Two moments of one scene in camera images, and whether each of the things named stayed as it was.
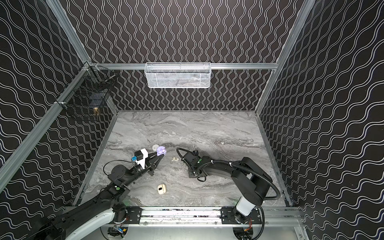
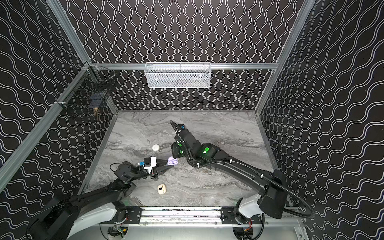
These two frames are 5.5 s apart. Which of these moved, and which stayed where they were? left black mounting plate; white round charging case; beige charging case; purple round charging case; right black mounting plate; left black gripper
Moved: purple round charging case; left black gripper
Stayed: left black mounting plate; beige charging case; white round charging case; right black mounting plate
